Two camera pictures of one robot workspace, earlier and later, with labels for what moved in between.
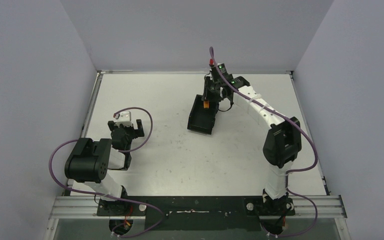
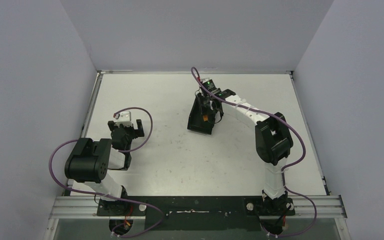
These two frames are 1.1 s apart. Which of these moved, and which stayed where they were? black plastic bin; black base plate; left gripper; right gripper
Moved: right gripper
Stayed: black base plate; left gripper; black plastic bin
